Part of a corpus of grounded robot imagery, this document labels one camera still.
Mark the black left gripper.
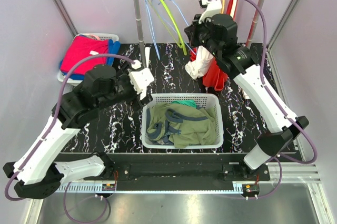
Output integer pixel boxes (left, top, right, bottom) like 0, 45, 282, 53
97, 60, 154, 111

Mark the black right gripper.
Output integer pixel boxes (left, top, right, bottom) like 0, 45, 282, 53
185, 13, 221, 58

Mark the lime green hanger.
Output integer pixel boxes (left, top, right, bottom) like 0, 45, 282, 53
149, 0, 188, 55

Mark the white tank top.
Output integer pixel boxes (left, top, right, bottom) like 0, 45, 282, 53
184, 46, 214, 80

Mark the red tank top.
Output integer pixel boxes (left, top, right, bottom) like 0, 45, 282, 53
189, 0, 243, 91

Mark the light blue wire hanger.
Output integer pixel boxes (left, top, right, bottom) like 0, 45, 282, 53
144, 0, 161, 60

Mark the olive green tank top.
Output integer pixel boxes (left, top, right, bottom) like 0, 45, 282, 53
145, 103, 216, 149

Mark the white hanger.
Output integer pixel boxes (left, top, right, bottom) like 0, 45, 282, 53
226, 0, 238, 20

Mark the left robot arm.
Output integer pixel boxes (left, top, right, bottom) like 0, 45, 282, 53
3, 65, 154, 201

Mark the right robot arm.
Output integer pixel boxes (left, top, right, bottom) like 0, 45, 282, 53
184, 14, 309, 180

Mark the small white basket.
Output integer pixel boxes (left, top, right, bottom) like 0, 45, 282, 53
57, 33, 120, 85

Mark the white plastic mesh basket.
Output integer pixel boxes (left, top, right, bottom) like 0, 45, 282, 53
141, 93, 224, 149

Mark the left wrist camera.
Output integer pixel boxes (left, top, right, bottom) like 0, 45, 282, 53
128, 60, 154, 100

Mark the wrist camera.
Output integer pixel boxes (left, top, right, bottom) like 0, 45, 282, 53
128, 60, 154, 100
199, 0, 222, 24

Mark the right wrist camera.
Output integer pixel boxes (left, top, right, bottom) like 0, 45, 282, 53
199, 0, 222, 24

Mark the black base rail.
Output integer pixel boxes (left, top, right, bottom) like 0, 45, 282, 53
60, 151, 303, 192

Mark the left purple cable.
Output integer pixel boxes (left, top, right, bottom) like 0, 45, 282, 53
4, 53, 137, 222

